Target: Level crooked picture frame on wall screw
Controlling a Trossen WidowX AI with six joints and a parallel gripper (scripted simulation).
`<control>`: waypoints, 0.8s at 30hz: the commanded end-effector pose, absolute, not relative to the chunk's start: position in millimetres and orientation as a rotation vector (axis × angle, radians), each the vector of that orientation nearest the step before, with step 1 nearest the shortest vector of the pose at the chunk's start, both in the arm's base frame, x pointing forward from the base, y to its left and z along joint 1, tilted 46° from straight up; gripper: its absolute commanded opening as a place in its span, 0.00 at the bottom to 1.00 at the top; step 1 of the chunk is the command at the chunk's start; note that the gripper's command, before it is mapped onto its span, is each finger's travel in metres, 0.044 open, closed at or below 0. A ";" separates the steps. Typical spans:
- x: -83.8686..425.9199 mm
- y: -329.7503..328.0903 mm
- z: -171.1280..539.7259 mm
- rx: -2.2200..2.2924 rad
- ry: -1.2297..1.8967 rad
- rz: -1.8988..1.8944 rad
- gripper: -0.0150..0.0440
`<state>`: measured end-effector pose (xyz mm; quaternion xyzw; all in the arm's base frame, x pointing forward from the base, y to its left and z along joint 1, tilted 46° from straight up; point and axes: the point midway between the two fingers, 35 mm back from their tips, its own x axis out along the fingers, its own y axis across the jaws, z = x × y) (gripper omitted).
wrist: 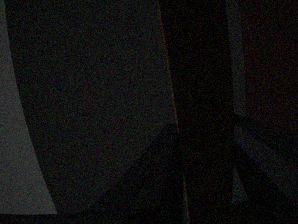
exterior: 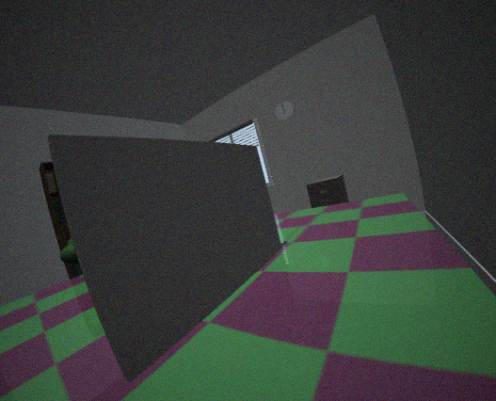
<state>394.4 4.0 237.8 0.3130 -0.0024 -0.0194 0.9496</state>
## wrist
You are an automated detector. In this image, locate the dark grey flat panel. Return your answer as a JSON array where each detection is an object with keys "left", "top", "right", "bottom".
[{"left": 4, "top": 0, "right": 176, "bottom": 214}]

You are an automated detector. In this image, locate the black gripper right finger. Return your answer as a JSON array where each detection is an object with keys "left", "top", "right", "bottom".
[{"left": 233, "top": 113, "right": 298, "bottom": 224}]

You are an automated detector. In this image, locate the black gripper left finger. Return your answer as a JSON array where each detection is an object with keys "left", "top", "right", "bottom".
[{"left": 0, "top": 123, "right": 184, "bottom": 224}]

